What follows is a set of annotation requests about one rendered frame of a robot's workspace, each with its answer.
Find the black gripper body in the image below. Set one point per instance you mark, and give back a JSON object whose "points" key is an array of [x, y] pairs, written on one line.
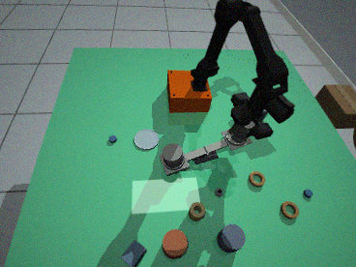
{"points": [[260, 130]]}

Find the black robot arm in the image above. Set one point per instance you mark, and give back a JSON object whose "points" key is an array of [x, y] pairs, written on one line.
{"points": [[270, 68]]}

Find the tan tape roll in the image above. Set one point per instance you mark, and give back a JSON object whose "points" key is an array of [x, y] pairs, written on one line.
{"points": [[199, 208]]}

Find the brown ring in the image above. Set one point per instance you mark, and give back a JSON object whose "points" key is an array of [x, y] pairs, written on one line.
{"points": [[261, 177], [293, 206]]}

